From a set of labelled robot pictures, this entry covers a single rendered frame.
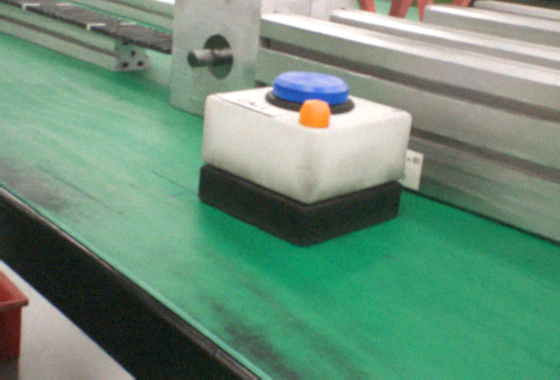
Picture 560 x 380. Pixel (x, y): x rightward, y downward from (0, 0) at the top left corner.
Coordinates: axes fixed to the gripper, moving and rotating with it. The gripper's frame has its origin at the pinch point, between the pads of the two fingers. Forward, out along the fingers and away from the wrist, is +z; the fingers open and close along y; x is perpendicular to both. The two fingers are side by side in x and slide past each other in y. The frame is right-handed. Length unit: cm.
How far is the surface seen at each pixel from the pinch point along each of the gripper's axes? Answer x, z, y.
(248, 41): -3.5, -1.9, -23.8
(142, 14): 36.0, 3.6, -1.7
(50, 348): 61, 61, 5
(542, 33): -15.0, -3.6, -4.9
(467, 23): -8.7, -3.3, -4.9
